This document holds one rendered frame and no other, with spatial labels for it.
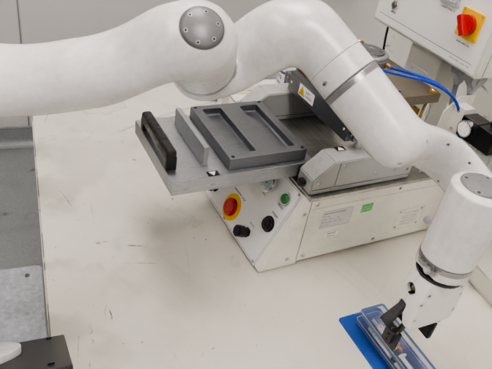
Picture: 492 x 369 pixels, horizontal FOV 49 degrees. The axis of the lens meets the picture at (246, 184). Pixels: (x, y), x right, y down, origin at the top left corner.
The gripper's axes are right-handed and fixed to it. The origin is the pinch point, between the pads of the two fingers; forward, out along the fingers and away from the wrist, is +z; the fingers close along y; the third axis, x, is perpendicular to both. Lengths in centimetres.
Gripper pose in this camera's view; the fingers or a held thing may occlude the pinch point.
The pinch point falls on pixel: (408, 332)
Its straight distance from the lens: 99.5
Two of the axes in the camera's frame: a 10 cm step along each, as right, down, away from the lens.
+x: -4.2, -5.8, 7.0
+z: -1.5, 8.0, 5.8
